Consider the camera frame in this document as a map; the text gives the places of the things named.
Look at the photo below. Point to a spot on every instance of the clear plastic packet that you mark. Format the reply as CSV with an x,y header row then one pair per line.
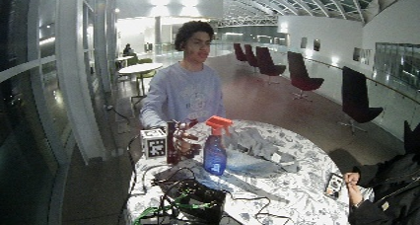
x,y
198,132

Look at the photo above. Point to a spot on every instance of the grey crumpled cloth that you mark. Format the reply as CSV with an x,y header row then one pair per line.
x,y
259,146

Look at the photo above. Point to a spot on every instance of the round white table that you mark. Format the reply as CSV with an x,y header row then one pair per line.
x,y
140,68

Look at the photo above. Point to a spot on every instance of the white patterned tablecloth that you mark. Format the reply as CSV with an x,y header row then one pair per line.
x,y
289,182

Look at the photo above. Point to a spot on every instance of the white column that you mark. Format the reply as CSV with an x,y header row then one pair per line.
x,y
77,73

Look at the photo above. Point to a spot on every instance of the smartphone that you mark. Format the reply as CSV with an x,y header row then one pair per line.
x,y
334,185

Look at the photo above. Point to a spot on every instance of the wall handrail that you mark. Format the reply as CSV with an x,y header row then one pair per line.
x,y
377,82

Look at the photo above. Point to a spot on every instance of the blue spray bottle orange trigger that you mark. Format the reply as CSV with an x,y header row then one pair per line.
x,y
216,152

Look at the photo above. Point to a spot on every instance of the person in light blue sweatshirt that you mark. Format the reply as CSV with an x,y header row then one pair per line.
x,y
184,93

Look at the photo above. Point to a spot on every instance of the wall picture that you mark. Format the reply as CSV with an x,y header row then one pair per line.
x,y
317,44
362,55
304,42

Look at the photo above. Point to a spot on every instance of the white cube with black markers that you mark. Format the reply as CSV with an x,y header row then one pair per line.
x,y
154,143

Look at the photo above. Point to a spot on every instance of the green chair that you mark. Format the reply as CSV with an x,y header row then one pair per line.
x,y
148,74

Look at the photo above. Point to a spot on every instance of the dark red swivel chair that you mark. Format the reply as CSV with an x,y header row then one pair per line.
x,y
251,55
301,74
268,63
357,100
239,52

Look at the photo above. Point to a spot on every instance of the black electronics box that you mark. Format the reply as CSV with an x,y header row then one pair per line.
x,y
199,198

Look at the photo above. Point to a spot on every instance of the glass wall panel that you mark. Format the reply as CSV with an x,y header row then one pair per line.
x,y
398,65

